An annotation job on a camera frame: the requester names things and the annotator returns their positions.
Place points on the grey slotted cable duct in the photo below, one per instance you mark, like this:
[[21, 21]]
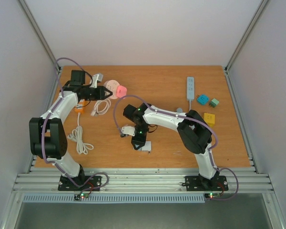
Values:
[[114, 198]]

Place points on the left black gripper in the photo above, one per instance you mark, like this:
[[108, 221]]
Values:
[[101, 94]]

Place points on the coral pink plug adapter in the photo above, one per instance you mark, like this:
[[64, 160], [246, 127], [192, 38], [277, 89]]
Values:
[[121, 91]]

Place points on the yellow cube socket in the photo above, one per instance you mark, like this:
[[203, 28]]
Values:
[[209, 119]]

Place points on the white grey plug adapter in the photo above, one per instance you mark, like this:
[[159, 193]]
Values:
[[147, 147]]

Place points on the round pink socket base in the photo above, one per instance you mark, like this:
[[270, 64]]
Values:
[[112, 85]]

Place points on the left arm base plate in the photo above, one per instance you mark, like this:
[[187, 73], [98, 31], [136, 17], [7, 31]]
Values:
[[66, 185]]

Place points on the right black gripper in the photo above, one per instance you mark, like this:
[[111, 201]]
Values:
[[138, 142]]

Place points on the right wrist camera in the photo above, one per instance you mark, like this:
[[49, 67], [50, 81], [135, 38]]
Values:
[[127, 131]]

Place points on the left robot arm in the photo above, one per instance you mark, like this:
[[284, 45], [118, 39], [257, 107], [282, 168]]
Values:
[[47, 136]]

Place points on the light blue power strip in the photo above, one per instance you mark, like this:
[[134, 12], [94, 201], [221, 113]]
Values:
[[190, 95]]

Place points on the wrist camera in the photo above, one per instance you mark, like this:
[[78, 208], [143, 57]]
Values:
[[127, 131], [97, 78]]

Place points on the teal plug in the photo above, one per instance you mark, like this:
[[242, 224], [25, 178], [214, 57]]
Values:
[[202, 99]]

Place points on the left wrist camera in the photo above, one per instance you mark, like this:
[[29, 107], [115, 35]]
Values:
[[97, 78]]

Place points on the mint green usb charger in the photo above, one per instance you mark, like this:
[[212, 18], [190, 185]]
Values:
[[214, 103]]

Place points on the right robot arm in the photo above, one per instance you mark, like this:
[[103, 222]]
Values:
[[192, 129]]

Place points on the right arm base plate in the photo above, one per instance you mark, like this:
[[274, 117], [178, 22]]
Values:
[[193, 183]]

